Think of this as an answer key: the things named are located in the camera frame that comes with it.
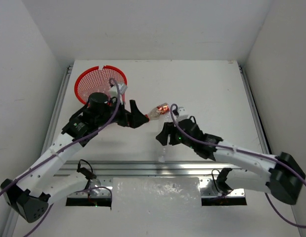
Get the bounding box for red label red cap bottle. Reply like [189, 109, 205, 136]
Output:
[145, 103, 170, 120]

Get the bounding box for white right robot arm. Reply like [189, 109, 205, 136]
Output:
[156, 117, 306, 205]

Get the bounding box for aluminium front rail frame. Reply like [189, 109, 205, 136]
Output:
[50, 161, 236, 199]

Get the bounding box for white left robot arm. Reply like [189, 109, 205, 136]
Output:
[0, 92, 149, 223]

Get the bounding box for red mesh plastic bin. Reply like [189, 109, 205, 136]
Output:
[74, 65, 128, 104]

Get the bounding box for clear bottle sideways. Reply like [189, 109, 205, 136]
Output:
[156, 113, 175, 162]

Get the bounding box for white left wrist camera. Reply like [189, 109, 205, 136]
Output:
[109, 83, 128, 104]

